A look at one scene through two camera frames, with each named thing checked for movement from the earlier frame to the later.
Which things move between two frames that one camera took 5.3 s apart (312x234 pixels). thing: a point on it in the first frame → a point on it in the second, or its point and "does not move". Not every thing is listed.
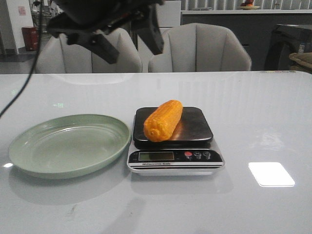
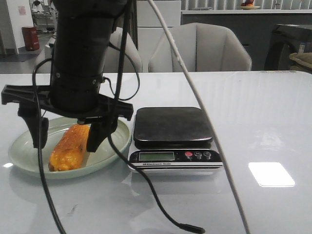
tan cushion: [303, 61] does not move
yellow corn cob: [162, 120] → [68, 153]
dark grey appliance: [284, 40] does not move
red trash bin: [30, 36] does not move
